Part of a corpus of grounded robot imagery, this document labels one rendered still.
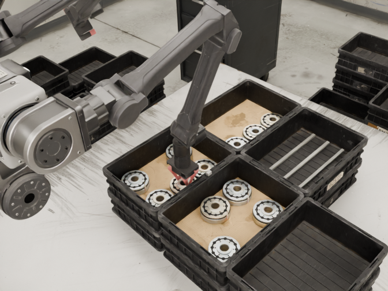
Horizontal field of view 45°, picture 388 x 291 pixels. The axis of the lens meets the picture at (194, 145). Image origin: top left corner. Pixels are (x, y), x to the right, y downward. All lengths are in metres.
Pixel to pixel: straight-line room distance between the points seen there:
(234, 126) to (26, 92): 1.13
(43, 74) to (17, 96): 2.12
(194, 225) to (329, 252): 0.45
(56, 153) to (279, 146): 1.10
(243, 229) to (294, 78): 2.39
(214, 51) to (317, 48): 3.01
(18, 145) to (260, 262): 0.85
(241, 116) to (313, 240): 0.69
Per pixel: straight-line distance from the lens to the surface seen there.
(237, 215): 1.65
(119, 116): 1.08
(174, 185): 1.70
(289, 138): 1.96
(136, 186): 1.72
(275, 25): 3.52
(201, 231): 1.60
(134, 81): 1.13
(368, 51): 3.33
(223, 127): 1.99
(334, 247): 1.61
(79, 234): 1.83
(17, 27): 1.47
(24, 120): 1.03
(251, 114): 2.07
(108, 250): 1.76
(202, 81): 1.38
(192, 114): 1.45
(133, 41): 4.41
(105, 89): 1.12
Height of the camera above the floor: 2.08
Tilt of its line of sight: 41 degrees down
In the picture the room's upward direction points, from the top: 3 degrees counter-clockwise
